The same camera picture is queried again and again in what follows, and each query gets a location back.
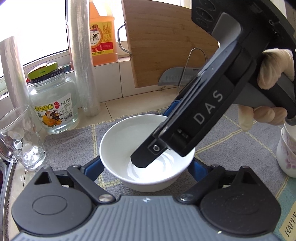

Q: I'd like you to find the grey green checked cloth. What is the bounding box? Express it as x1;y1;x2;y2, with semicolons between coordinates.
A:
44;105;295;240

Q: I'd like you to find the tall plastic cup stack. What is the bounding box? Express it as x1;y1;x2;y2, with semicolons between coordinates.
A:
67;1;100;116

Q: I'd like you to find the gloved right hand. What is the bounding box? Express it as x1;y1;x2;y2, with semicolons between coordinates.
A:
238;48;295;132

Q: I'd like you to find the bamboo cutting board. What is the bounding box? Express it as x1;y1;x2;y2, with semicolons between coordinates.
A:
122;1;218;88

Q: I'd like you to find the clear glass mug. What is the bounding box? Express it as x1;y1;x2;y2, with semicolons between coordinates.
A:
1;105;47;170

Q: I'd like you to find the white floral bowl front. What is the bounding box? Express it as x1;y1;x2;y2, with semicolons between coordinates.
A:
276;123;296;178

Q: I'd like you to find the white floral bowl back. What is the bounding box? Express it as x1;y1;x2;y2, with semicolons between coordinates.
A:
99;114;195;192

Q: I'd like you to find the glass jar green lid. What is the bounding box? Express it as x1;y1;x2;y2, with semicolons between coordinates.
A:
28;62;78;134

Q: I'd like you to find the orange cooking wine jug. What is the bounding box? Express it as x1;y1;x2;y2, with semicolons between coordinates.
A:
89;1;118;66

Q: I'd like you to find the white floral bowl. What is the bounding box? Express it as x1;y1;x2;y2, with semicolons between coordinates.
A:
276;123;296;178
99;114;195;192

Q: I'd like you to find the plastic wrap roll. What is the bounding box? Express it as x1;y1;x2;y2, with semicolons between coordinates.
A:
1;36;29;108

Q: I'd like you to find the metal wire rack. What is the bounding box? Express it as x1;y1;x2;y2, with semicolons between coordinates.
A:
159;47;208;98

